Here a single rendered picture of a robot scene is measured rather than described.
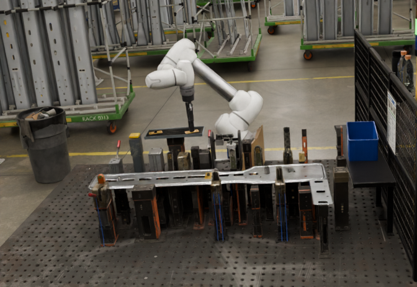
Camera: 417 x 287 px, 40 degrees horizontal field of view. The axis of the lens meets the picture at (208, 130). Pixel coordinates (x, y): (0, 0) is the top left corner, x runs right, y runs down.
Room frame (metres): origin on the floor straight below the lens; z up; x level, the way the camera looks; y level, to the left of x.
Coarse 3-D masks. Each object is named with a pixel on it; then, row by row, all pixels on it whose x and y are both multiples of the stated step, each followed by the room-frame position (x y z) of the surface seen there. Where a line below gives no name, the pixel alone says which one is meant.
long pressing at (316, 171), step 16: (96, 176) 3.20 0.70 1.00; (112, 176) 3.18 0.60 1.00; (128, 176) 3.16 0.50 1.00; (144, 176) 3.13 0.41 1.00; (160, 176) 3.11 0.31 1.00; (176, 176) 3.09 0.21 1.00; (224, 176) 3.02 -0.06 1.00; (240, 176) 2.99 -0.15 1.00; (256, 176) 2.97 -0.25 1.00; (272, 176) 2.95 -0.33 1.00; (288, 176) 2.93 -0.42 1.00; (304, 176) 2.91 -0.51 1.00; (320, 176) 2.89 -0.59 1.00
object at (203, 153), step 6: (204, 150) 3.25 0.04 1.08; (204, 156) 3.21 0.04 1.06; (210, 156) 3.25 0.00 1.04; (204, 162) 3.21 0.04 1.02; (210, 162) 3.23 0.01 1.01; (204, 168) 3.21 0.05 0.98; (210, 168) 3.21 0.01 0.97; (204, 186) 3.22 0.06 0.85; (204, 192) 3.22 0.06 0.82; (204, 198) 3.22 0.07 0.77; (204, 204) 3.22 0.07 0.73
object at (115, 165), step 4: (112, 160) 3.29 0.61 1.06; (116, 160) 3.28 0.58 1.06; (120, 160) 3.29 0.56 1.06; (112, 164) 3.25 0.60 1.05; (116, 164) 3.24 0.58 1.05; (120, 164) 3.28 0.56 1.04; (112, 168) 3.25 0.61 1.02; (116, 168) 3.24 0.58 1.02; (120, 168) 3.26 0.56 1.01; (112, 172) 3.25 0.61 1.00; (116, 172) 3.24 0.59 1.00; (120, 172) 3.25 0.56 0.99; (112, 180) 3.25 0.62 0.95; (116, 180) 3.25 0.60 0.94; (116, 196) 3.26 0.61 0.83; (116, 200) 3.25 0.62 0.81; (116, 204) 3.25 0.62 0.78; (128, 204) 3.32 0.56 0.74; (116, 208) 3.25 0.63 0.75; (128, 208) 3.31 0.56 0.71; (132, 208) 3.33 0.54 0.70; (116, 216) 3.24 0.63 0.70
